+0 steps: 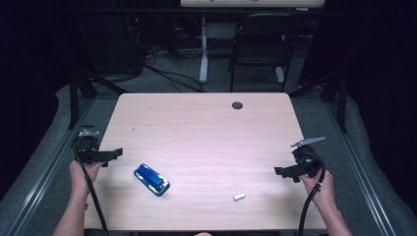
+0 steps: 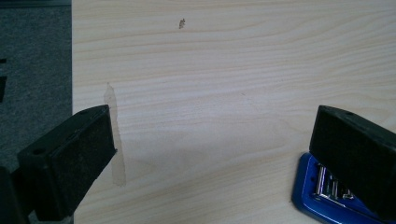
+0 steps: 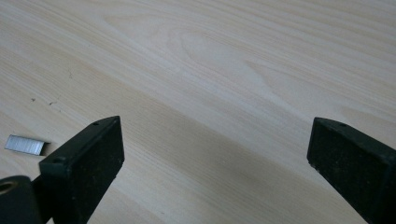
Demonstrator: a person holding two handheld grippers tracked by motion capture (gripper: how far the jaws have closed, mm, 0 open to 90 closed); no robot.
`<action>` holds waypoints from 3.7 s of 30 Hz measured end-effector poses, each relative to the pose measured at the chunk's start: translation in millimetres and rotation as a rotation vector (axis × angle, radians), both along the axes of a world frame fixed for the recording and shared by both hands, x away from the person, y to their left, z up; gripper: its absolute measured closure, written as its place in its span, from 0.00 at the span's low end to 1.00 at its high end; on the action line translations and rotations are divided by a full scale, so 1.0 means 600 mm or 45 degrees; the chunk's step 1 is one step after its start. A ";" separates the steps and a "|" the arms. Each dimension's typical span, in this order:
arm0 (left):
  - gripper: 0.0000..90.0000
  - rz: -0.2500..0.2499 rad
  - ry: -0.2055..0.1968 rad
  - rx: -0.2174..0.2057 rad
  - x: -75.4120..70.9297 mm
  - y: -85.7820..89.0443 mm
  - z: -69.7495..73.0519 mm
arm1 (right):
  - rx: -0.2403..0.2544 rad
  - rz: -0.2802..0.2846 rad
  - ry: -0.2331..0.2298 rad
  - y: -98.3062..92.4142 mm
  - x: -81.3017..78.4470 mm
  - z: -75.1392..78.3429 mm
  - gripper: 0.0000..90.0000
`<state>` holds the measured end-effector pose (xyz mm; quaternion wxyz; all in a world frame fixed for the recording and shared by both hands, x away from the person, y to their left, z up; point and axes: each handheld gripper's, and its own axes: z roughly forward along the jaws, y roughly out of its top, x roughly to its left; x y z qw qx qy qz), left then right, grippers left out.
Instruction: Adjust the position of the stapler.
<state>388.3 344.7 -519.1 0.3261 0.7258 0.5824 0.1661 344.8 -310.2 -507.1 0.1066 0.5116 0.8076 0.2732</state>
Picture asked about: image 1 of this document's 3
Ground blue stapler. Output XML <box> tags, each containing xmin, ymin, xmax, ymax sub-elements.
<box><xmin>133</xmin><ymin>163</ymin><xmax>171</xmax><ymax>198</ymax></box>

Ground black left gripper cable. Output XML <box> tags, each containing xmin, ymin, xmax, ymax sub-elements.
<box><xmin>71</xmin><ymin>140</ymin><xmax>110</xmax><ymax>236</ymax></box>

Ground black folding chair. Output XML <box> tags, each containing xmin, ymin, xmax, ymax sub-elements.
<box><xmin>227</xmin><ymin>13</ymin><xmax>305</xmax><ymax>93</ymax></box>

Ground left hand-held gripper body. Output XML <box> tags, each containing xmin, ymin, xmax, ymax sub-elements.
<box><xmin>73</xmin><ymin>129</ymin><xmax>110</xmax><ymax>165</ymax></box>

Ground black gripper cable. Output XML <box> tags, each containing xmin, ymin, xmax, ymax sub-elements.
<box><xmin>296</xmin><ymin>150</ymin><xmax>328</xmax><ymax>236</ymax></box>
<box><xmin>71</xmin><ymin>140</ymin><xmax>110</xmax><ymax>236</ymax></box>

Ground black metal stand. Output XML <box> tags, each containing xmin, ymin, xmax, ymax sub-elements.
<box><xmin>67</xmin><ymin>68</ymin><xmax>130</xmax><ymax>130</ymax></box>
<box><xmin>288</xmin><ymin>69</ymin><xmax>349</xmax><ymax>134</ymax></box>

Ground dark cabinet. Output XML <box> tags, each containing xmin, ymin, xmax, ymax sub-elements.
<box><xmin>76</xmin><ymin>0</ymin><xmax>143</xmax><ymax>75</ymax></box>

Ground white background desk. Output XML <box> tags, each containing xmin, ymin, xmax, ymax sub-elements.
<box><xmin>179</xmin><ymin>0</ymin><xmax>327</xmax><ymax>85</ymax></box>

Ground aluminium floor rail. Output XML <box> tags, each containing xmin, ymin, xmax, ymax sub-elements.
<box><xmin>5</xmin><ymin>97</ymin><xmax>96</xmax><ymax>236</ymax></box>
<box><xmin>324</xmin><ymin>97</ymin><xmax>398</xmax><ymax>236</ymax></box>

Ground black metal crossbar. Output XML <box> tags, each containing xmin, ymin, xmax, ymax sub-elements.
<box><xmin>58</xmin><ymin>7</ymin><xmax>345</xmax><ymax>17</ymax></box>

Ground person's right hand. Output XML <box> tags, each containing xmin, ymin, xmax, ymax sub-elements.
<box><xmin>299</xmin><ymin>168</ymin><xmax>337</xmax><ymax>213</ymax></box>

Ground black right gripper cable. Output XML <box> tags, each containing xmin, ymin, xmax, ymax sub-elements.
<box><xmin>296</xmin><ymin>150</ymin><xmax>328</xmax><ymax>236</ymax></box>

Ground black floor cables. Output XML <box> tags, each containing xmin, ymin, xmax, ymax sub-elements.
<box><xmin>143</xmin><ymin>45</ymin><xmax>205</xmax><ymax>93</ymax></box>

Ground person's left hand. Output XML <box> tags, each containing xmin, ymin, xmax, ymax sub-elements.
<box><xmin>69</xmin><ymin>159</ymin><xmax>106</xmax><ymax>199</ymax></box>

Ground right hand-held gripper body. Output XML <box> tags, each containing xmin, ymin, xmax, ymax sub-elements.
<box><xmin>290</xmin><ymin>136</ymin><xmax>325</xmax><ymax>180</ymax></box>

